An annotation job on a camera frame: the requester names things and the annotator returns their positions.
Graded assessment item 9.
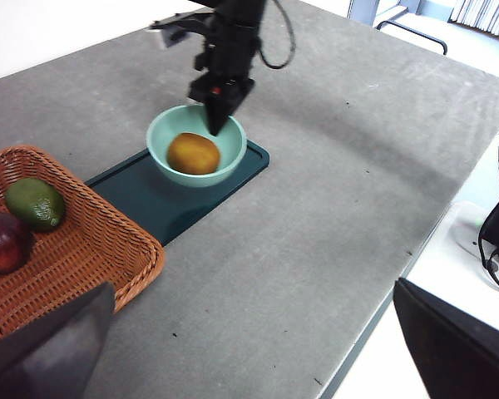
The grey metal table frame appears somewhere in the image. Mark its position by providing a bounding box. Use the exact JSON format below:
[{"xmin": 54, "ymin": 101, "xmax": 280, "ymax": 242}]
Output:
[{"xmin": 347, "ymin": 0, "xmax": 423, "ymax": 27}]

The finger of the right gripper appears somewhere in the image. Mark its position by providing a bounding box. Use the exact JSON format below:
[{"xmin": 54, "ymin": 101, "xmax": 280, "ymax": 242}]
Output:
[{"xmin": 203, "ymin": 94, "xmax": 242, "ymax": 137}]

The orange-brown kiwi fruit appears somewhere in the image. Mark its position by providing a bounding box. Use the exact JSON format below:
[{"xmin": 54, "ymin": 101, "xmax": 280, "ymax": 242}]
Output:
[{"xmin": 166, "ymin": 132, "xmax": 221, "ymax": 175}]

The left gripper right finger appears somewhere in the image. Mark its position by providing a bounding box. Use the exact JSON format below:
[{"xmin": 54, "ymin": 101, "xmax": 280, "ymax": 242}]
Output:
[{"xmin": 393, "ymin": 278, "xmax": 499, "ymax": 399}]

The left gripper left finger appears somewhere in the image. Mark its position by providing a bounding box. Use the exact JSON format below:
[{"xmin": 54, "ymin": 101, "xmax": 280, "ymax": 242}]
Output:
[{"xmin": 0, "ymin": 281, "xmax": 116, "ymax": 399}]

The white ribbed radiator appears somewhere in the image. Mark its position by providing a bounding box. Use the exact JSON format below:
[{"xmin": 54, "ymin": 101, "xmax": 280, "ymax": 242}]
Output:
[{"xmin": 449, "ymin": 0, "xmax": 499, "ymax": 37}]

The green avocado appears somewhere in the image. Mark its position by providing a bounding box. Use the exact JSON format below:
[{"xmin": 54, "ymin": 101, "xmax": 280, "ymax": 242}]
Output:
[{"xmin": 4, "ymin": 177, "xmax": 67, "ymax": 232}]

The teal ribbed bowl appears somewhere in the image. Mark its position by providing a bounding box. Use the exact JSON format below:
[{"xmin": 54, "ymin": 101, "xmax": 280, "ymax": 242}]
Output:
[{"xmin": 146, "ymin": 104, "xmax": 249, "ymax": 189}]

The brown wicker basket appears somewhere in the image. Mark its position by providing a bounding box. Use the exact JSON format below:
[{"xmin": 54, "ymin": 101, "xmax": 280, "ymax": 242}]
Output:
[{"xmin": 0, "ymin": 144, "xmax": 166, "ymax": 346}]

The dark purple plum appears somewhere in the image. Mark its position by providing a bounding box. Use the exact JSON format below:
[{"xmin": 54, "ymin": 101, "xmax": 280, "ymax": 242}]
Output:
[{"xmin": 0, "ymin": 212, "xmax": 33, "ymax": 275}]

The black metal chair leg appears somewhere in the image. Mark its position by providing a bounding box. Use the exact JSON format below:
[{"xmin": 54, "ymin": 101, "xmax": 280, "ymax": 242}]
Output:
[{"xmin": 376, "ymin": 18, "xmax": 448, "ymax": 56}]

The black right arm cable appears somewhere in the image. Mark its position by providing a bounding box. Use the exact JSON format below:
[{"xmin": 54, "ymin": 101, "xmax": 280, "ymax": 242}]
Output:
[{"xmin": 257, "ymin": 0, "xmax": 296, "ymax": 71}]

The dark rectangular tray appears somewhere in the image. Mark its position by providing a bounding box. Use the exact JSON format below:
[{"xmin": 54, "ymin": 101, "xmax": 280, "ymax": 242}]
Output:
[{"xmin": 85, "ymin": 139, "xmax": 271, "ymax": 247}]

